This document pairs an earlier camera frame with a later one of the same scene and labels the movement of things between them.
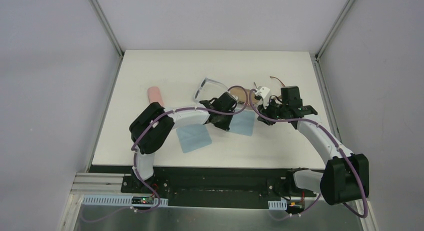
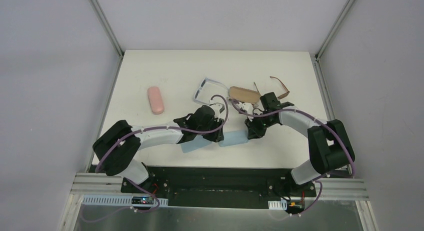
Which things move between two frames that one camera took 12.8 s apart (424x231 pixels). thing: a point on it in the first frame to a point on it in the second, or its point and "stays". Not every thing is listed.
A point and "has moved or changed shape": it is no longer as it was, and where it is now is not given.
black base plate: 214,186 stays
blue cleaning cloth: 243,123 has moved or changed shape
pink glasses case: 154,95 stays
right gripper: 265,111 to 253,131
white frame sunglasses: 209,89 stays
